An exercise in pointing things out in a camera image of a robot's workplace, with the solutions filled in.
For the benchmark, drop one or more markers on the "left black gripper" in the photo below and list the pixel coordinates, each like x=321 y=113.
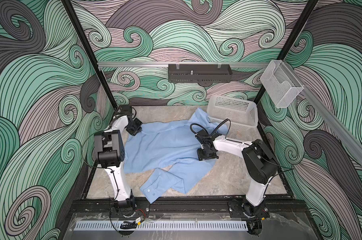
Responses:
x=133 y=132

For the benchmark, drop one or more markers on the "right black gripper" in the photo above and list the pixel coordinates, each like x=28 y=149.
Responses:
x=200 y=156

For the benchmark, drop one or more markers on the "light blue long sleeve shirt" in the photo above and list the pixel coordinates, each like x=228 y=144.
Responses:
x=170 y=151

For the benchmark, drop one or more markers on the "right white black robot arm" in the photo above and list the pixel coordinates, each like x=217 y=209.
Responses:
x=259 y=160

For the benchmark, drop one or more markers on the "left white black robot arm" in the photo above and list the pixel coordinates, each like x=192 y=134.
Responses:
x=110 y=154

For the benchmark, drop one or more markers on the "white plastic laundry basket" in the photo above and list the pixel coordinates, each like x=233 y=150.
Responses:
x=242 y=114

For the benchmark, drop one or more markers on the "black perforated wall tray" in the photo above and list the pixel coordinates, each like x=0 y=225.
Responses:
x=203 y=74

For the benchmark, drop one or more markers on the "aluminium back wall rail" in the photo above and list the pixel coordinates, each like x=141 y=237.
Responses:
x=141 y=64

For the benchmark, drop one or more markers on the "aluminium wall rail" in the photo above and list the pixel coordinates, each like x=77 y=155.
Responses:
x=141 y=64
x=339 y=107

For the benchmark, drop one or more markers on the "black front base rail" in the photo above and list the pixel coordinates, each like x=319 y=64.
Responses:
x=233 y=206

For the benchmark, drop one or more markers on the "clear plastic wall bin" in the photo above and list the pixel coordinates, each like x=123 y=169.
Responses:
x=281 y=83

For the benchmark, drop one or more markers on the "white slotted cable duct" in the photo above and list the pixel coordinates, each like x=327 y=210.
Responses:
x=166 y=225

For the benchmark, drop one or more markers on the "aluminium right wall rail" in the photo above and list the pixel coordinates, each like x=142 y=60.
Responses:
x=339 y=107

